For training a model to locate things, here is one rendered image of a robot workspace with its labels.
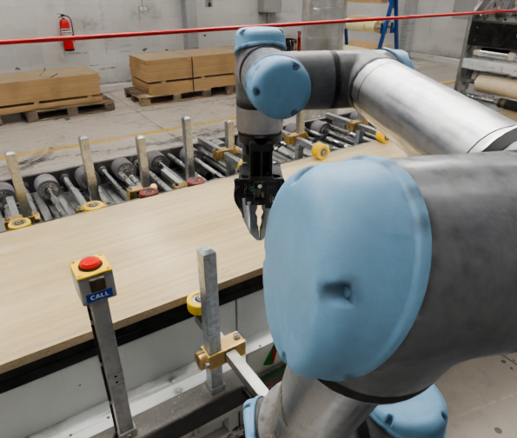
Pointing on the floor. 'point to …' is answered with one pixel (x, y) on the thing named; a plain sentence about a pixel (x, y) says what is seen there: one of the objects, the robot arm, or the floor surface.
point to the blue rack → (385, 26)
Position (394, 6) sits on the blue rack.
